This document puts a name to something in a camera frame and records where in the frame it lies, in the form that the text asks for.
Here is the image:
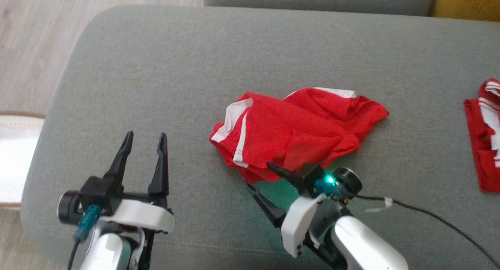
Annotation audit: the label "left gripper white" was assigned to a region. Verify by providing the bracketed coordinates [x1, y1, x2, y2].
[58, 131, 175, 234]

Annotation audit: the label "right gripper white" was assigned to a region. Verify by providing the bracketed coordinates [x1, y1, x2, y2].
[244, 163, 362, 259]

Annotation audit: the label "red shorts white side stripes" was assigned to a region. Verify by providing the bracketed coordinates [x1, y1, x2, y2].
[209, 87, 390, 184]

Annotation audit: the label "red white sports jersey shirt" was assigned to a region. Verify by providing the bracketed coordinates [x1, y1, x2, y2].
[464, 78, 500, 193]

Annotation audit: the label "grey sofa seat cushion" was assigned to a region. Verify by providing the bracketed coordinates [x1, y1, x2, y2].
[20, 4, 500, 270]

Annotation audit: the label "grey sofa back cushion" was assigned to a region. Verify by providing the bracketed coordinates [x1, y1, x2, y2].
[203, 0, 435, 17]

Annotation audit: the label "yellow sofa cushion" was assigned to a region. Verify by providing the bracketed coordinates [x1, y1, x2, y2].
[431, 0, 500, 22]

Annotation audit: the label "left camera cable teal connector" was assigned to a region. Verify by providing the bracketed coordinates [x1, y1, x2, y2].
[67, 205, 103, 270]

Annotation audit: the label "white cable tie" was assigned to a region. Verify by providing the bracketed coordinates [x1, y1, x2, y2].
[365, 197, 393, 213]

